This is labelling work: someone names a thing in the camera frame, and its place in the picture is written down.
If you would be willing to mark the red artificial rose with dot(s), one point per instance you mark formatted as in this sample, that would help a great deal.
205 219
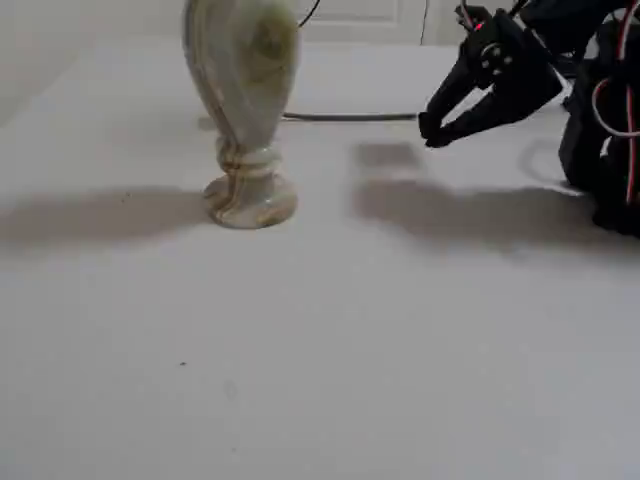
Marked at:
350 116

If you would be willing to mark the marbled onyx stone vase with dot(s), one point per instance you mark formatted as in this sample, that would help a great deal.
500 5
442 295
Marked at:
245 100

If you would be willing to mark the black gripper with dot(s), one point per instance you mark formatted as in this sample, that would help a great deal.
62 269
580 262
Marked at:
520 82

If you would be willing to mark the white panel door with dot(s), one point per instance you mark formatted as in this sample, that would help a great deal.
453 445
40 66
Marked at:
360 15

